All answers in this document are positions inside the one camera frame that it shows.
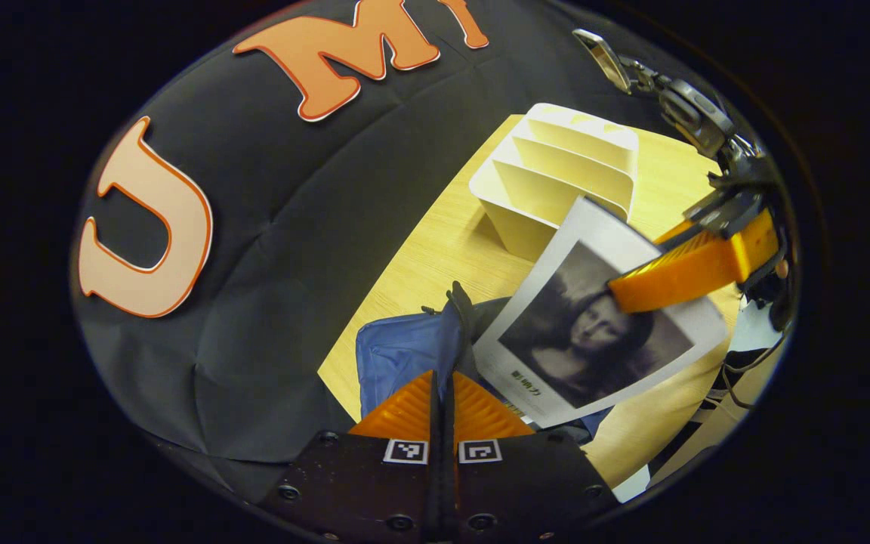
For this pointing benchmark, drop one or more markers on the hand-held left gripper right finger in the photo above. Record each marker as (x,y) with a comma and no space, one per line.
(518,491)

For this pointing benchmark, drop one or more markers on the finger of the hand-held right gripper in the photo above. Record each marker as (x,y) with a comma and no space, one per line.
(692,272)

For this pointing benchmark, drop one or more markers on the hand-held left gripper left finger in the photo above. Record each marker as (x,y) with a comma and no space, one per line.
(374,491)

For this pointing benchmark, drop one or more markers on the portrait cover book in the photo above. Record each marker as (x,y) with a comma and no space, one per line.
(586,340)

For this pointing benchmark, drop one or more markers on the blue schoolbag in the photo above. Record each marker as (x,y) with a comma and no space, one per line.
(405,351)

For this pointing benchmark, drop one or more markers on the white bookshelf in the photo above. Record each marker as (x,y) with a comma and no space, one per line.
(556,174)

